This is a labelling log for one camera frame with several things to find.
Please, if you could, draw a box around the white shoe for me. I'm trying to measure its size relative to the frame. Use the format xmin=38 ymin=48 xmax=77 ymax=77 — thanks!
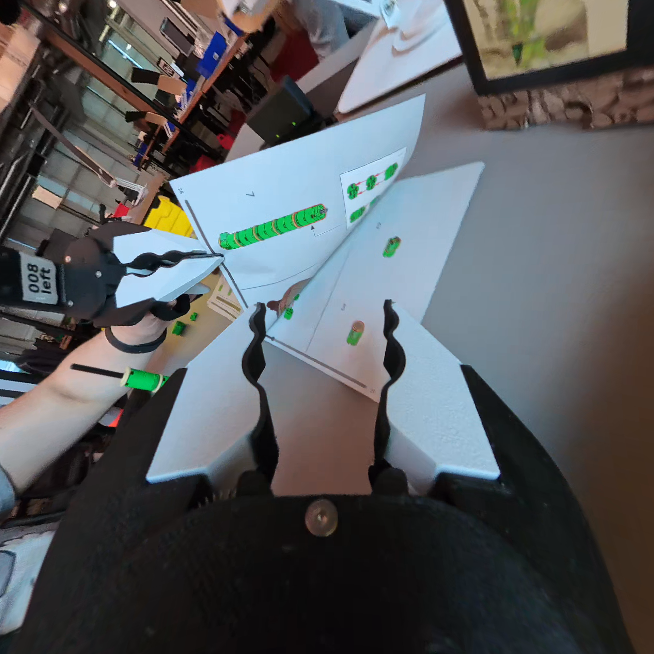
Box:
xmin=0 ymin=526 xmax=58 ymax=634

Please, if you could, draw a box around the person's left forearm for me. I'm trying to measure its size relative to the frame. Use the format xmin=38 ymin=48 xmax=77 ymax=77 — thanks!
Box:
xmin=0 ymin=334 xmax=172 ymax=517

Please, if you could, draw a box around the green brick bamboo stalk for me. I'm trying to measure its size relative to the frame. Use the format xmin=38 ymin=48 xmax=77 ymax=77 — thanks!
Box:
xmin=70 ymin=363 xmax=170 ymax=394

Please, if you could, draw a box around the yellow parts bin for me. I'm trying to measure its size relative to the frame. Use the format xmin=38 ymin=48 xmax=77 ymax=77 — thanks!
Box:
xmin=143 ymin=196 xmax=196 ymax=239

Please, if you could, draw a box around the person's left hand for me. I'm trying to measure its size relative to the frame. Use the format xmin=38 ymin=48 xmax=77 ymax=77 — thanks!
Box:
xmin=110 ymin=307 xmax=172 ymax=345

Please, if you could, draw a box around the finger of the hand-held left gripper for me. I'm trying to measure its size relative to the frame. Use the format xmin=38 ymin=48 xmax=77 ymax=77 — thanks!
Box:
xmin=112 ymin=228 xmax=225 ymax=278
xmin=116 ymin=255 xmax=225 ymax=309

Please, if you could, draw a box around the blue storage bin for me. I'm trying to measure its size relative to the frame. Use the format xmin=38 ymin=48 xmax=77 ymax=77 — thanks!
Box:
xmin=196 ymin=31 xmax=229 ymax=78

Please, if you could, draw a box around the brick set instruction booklet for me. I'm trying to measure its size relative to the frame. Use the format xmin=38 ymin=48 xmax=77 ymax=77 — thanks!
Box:
xmin=169 ymin=94 xmax=485 ymax=403

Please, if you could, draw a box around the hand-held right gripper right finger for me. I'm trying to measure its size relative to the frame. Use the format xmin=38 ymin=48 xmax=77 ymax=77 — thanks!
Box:
xmin=369 ymin=300 xmax=501 ymax=486

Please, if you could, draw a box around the black box device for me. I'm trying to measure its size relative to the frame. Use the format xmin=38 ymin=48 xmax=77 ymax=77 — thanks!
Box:
xmin=245 ymin=76 xmax=322 ymax=148

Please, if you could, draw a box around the black bamboo set box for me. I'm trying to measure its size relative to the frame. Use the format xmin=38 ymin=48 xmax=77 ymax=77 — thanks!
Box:
xmin=443 ymin=0 xmax=654 ymax=131

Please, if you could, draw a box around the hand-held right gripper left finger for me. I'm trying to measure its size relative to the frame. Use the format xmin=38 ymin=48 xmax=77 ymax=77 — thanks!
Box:
xmin=145 ymin=301 xmax=280 ymax=494

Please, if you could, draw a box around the white metal stand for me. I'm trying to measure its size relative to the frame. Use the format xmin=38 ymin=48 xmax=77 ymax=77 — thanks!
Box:
xmin=334 ymin=0 xmax=464 ymax=115

